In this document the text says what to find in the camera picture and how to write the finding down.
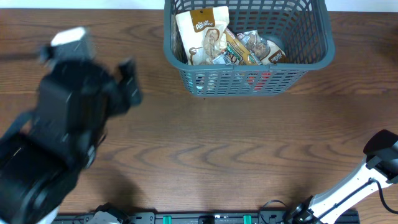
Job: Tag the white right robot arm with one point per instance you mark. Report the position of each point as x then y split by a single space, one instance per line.
376 171

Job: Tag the dark grey plastic basket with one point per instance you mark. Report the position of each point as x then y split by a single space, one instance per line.
302 29

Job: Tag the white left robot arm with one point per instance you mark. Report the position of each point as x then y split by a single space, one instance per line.
46 148

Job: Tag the red orange pasta packet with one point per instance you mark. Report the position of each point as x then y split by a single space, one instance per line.
237 53

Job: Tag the black rail base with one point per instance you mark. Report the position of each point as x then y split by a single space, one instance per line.
109 214

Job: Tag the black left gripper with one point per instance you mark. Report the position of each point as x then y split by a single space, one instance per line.
121 102

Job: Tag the beige snack bag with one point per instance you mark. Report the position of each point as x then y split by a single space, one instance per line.
266 51
202 33

